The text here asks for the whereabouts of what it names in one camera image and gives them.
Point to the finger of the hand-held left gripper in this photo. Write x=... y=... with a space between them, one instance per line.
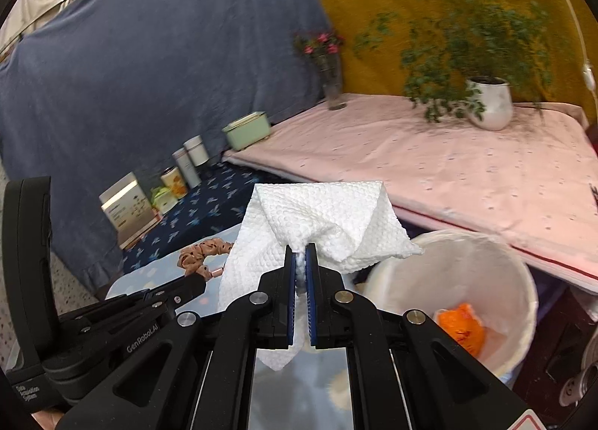
x=154 y=301

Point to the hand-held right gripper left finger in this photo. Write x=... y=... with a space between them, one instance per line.
x=292 y=299

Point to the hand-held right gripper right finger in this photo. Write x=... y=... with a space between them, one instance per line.
x=312 y=299

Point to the white paper towel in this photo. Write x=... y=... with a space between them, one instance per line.
x=327 y=215

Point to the orange plastic bag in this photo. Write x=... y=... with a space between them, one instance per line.
x=462 y=327

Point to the white trash bin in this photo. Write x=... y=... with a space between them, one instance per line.
x=467 y=271

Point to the light blue dotted cloth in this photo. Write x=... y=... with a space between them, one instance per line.
x=140 y=283

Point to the brown dotted scrunchie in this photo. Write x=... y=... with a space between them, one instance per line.
x=196 y=254

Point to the white gold cardboard box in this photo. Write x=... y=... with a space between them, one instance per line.
x=128 y=210

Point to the green snack packet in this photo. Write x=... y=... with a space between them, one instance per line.
x=162 y=200

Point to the navy printed cloth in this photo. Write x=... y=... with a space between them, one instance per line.
x=210 y=210

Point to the orange flowered tin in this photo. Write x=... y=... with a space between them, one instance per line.
x=174 y=183

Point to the white cylindrical bottle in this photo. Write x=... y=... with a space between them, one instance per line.
x=196 y=152
x=186 y=170

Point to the pale green lidded box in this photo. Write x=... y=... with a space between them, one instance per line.
x=247 y=131

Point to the pink cloth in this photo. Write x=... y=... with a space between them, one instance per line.
x=444 y=168

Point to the glass vase with pink flowers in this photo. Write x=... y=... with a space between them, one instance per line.
x=332 y=84

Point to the grey blue cloth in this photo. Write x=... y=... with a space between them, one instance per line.
x=140 y=84

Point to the green plant in white pot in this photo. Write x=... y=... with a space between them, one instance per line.
x=490 y=103

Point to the silver metal stand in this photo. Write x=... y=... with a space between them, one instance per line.
x=581 y=374

